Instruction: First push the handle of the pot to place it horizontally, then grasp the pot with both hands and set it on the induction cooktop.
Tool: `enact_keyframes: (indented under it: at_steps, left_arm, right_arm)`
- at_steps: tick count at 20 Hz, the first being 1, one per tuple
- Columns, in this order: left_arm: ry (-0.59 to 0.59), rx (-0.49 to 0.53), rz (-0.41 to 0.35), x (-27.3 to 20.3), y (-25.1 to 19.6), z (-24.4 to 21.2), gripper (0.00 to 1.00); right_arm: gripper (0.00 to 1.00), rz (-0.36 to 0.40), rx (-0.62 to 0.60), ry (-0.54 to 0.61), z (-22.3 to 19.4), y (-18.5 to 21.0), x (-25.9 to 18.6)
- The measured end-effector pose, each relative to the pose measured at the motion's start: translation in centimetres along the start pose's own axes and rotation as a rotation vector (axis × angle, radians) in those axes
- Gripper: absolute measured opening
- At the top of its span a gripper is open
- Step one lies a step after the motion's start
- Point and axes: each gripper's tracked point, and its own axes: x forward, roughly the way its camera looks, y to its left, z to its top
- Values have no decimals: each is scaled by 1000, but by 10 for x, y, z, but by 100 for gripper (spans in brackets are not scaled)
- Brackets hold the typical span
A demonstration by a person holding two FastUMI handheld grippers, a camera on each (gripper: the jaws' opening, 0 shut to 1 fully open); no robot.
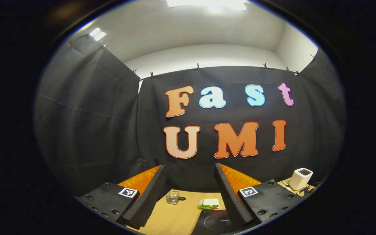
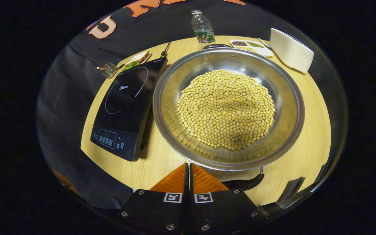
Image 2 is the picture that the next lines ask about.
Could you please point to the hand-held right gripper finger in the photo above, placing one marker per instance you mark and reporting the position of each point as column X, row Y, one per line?
column 191, row 182
column 186, row 186

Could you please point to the pile of yellow soybeans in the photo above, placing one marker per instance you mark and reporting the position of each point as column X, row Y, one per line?
column 224, row 107

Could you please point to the black induction cooktop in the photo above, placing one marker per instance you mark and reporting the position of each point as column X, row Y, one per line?
column 126, row 98

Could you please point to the sandwich with lettuce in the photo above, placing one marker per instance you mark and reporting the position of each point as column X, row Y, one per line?
column 137, row 60

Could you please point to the white divided bean dish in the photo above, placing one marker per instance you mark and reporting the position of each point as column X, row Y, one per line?
column 240, row 43

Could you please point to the clear plastic water bottle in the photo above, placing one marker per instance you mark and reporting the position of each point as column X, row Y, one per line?
column 202, row 27

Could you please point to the white toaster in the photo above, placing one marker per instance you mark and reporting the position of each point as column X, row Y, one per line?
column 289, row 52

